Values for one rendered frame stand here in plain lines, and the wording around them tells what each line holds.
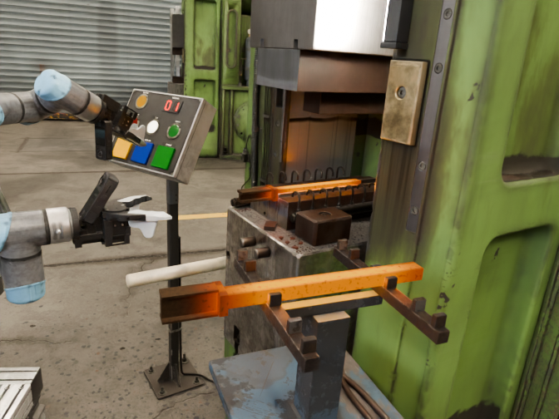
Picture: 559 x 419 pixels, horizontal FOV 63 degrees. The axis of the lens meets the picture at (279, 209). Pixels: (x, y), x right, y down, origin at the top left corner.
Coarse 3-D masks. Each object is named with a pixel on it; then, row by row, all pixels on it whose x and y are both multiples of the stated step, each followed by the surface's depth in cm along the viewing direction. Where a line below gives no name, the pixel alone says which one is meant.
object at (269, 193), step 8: (304, 184) 130; (312, 184) 130; (320, 184) 131; (328, 184) 131; (336, 184) 132; (344, 184) 134; (352, 184) 136; (240, 192) 117; (248, 192) 117; (256, 192) 119; (264, 192) 121; (272, 192) 121; (280, 192) 123; (240, 200) 117; (248, 200) 118; (256, 200) 119; (264, 200) 121; (272, 200) 122
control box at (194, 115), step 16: (160, 96) 159; (176, 96) 155; (144, 112) 160; (160, 112) 156; (176, 112) 153; (192, 112) 150; (208, 112) 153; (160, 128) 154; (192, 128) 148; (208, 128) 154; (112, 144) 163; (160, 144) 152; (176, 144) 149; (192, 144) 150; (112, 160) 161; (128, 160) 157; (176, 160) 147; (192, 160) 152; (160, 176) 156; (176, 176) 147
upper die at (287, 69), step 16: (272, 48) 116; (272, 64) 116; (288, 64) 110; (304, 64) 107; (320, 64) 110; (336, 64) 112; (352, 64) 115; (368, 64) 117; (384, 64) 120; (256, 80) 124; (272, 80) 117; (288, 80) 111; (304, 80) 109; (320, 80) 111; (336, 80) 114; (352, 80) 116; (368, 80) 119; (384, 80) 122
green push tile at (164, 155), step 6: (156, 150) 151; (162, 150) 150; (168, 150) 149; (174, 150) 148; (156, 156) 150; (162, 156) 149; (168, 156) 148; (156, 162) 150; (162, 162) 148; (168, 162) 147; (162, 168) 148; (168, 168) 148
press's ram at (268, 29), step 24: (264, 0) 116; (288, 0) 107; (312, 0) 100; (336, 0) 101; (360, 0) 104; (384, 0) 108; (264, 24) 118; (288, 24) 108; (312, 24) 101; (336, 24) 103; (360, 24) 106; (384, 24) 110; (288, 48) 110; (312, 48) 102; (336, 48) 105; (360, 48) 108; (384, 48) 112
